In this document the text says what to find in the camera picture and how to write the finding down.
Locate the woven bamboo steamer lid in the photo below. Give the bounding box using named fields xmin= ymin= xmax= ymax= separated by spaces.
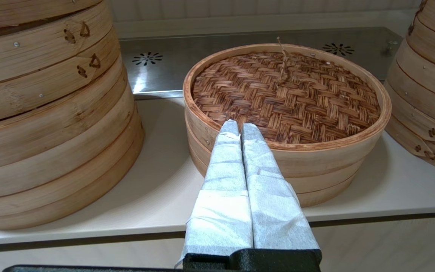
xmin=183 ymin=43 xmax=392 ymax=178

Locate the single bamboo steamer tray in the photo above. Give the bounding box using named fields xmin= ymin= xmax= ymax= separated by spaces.
xmin=185 ymin=117 xmax=365 ymax=208

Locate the bamboo steamer stack with stitching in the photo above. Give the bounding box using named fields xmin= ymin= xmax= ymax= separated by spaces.
xmin=0 ymin=0 xmax=145 ymax=231

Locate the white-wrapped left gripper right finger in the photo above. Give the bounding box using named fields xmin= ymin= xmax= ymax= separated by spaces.
xmin=241 ymin=123 xmax=321 ymax=250

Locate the tall bamboo steamer stack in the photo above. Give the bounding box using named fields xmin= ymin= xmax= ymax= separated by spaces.
xmin=385 ymin=0 xmax=435 ymax=177

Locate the stainless steel perforated steam plate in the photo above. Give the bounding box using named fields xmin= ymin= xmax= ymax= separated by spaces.
xmin=119 ymin=26 xmax=404 ymax=99

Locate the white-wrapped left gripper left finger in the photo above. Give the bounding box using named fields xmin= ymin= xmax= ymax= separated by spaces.
xmin=175 ymin=119 xmax=254 ymax=267

